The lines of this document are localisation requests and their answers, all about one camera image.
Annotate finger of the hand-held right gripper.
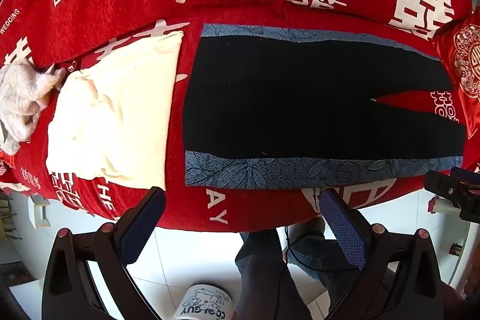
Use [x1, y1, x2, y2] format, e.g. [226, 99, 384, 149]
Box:
[450, 166, 480, 190]
[424, 170, 480, 221]

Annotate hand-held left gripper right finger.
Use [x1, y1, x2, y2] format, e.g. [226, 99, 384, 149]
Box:
[319, 188, 445, 320]

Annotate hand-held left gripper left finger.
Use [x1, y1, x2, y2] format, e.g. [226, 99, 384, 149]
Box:
[40, 186, 167, 320]

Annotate black pants with blue trim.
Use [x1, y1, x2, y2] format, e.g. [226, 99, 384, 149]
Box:
[182, 23, 467, 189]

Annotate person's leg in jeans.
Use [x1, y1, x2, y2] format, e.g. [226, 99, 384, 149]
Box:
[234, 228, 312, 320]
[289, 217, 362, 306]

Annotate white printed mug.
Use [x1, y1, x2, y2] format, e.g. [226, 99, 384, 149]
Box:
[170, 284, 235, 320]

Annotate cream cloth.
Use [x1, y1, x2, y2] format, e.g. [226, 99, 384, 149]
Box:
[46, 32, 185, 191]

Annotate red embroidered pillow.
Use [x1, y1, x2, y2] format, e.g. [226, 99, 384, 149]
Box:
[431, 10, 480, 139]

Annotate white plush toy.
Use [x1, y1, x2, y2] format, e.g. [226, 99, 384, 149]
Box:
[0, 61, 66, 156]

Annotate black cable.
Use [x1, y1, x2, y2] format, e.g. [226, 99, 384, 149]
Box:
[283, 226, 361, 273]

